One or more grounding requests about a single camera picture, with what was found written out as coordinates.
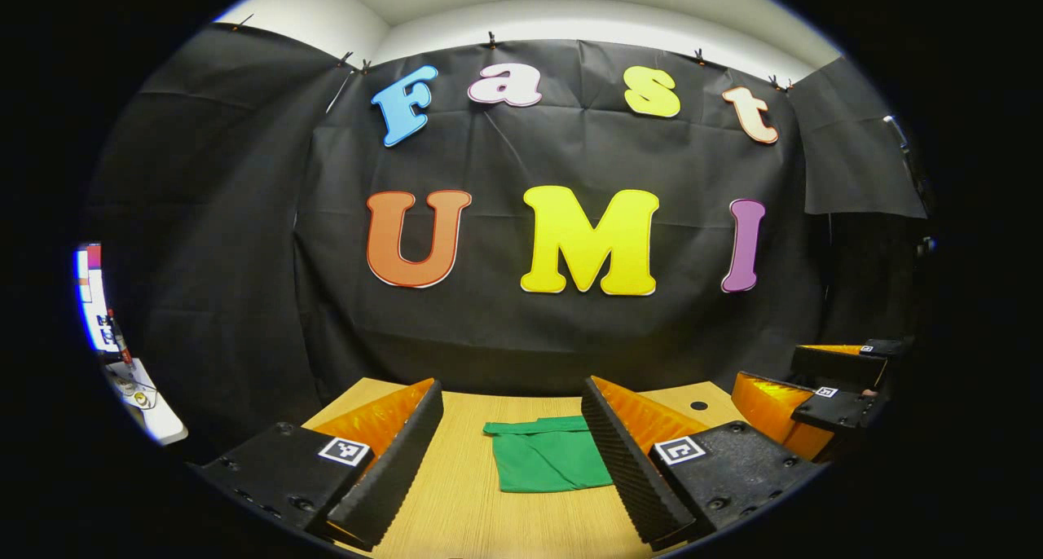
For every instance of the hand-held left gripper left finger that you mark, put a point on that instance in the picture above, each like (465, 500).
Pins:
(403, 465)

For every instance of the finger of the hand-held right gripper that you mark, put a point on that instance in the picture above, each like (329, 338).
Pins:
(839, 367)
(770, 408)

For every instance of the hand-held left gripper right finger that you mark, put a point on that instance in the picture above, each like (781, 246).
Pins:
(619, 469)

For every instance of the green T-shirt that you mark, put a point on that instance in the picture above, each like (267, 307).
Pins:
(546, 461)

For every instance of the black backdrop cloth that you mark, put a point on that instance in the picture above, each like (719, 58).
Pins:
(489, 331)

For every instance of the white side table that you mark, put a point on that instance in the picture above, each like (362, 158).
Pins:
(163, 424)

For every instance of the bright computer screen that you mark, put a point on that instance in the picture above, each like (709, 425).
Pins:
(90, 298)

